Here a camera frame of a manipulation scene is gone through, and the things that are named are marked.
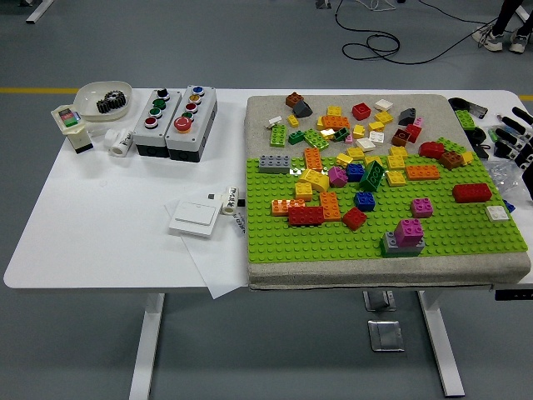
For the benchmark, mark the clear bag blue parts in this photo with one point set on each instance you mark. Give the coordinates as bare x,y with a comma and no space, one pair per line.
490,135

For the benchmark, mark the red square toy brick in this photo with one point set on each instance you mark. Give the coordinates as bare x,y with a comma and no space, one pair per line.
354,218
361,111

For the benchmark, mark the white pipe fitting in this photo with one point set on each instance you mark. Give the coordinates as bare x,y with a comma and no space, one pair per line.
118,143

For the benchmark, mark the white table foot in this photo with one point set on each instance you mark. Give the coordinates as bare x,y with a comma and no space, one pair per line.
39,10

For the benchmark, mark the grey emergency-stop control box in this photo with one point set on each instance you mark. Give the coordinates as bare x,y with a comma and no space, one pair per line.
183,141

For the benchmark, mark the dark grey sloped toy brick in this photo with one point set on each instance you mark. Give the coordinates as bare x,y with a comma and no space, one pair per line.
302,109
406,117

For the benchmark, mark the brown toy brick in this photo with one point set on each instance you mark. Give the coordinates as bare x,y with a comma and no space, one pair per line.
294,99
400,137
451,159

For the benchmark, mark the white table leg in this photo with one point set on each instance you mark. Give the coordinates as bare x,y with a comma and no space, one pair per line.
441,341
148,341

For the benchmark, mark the green studded baseplate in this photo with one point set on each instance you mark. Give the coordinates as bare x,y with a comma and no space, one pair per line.
291,246

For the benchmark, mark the dark green toy brick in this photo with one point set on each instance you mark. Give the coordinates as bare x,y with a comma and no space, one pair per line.
296,138
372,176
341,134

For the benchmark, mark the white switch module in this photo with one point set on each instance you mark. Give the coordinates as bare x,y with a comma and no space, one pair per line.
79,139

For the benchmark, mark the white paper sheet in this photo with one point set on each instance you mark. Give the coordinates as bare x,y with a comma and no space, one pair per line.
216,266

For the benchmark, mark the dark clear plastic case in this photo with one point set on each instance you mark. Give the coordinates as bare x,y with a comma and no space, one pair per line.
478,111

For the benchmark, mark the orange toy brick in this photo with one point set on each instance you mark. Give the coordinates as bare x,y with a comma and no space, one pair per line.
335,121
283,206
312,158
330,205
421,171

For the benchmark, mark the grey four-button control box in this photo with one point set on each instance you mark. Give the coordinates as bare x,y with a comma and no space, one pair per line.
143,135

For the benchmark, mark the printed label strip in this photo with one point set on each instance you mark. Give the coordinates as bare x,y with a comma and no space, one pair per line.
240,225

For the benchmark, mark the black table control panel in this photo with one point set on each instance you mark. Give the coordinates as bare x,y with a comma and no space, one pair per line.
514,294

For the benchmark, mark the white labelled tube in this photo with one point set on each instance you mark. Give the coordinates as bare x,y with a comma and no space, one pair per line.
229,202

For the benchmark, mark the long red toy brick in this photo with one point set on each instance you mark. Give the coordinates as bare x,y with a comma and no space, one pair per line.
471,193
306,216

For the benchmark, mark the yellow curved toy brick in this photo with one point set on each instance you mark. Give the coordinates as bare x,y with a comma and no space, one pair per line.
313,179

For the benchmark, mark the person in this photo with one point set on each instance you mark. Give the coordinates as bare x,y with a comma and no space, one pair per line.
506,12

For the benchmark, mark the white bowl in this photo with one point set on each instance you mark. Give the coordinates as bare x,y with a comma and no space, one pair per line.
89,98

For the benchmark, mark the white wall switch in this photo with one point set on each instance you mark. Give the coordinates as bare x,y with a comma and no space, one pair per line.
193,218

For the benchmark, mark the metal floor box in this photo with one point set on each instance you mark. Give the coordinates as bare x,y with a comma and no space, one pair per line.
377,301
385,335

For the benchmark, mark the long grey toy brick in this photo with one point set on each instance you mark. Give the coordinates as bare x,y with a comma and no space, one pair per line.
273,163

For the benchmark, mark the lime green toy brick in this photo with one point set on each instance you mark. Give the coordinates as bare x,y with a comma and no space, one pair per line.
278,136
464,119

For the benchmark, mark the black gear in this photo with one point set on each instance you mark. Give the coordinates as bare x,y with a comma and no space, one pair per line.
111,102

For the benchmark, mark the grey foam mat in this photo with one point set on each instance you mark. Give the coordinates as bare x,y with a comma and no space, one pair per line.
266,106

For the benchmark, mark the small pink toy brick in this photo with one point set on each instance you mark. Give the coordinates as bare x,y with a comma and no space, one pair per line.
349,139
418,122

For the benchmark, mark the small white toy piece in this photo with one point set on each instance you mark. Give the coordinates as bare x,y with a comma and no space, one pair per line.
273,121

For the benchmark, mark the white flat toy brick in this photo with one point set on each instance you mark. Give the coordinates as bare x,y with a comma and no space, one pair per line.
496,212

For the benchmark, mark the clear plastic piece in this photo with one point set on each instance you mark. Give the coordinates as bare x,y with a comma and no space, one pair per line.
98,132

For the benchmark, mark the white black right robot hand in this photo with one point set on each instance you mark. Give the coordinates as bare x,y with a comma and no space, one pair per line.
525,158

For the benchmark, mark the red curved toy brick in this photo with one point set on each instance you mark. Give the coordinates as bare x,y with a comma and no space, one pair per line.
431,149

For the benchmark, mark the small blue toy brick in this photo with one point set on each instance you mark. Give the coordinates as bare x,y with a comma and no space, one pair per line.
509,206

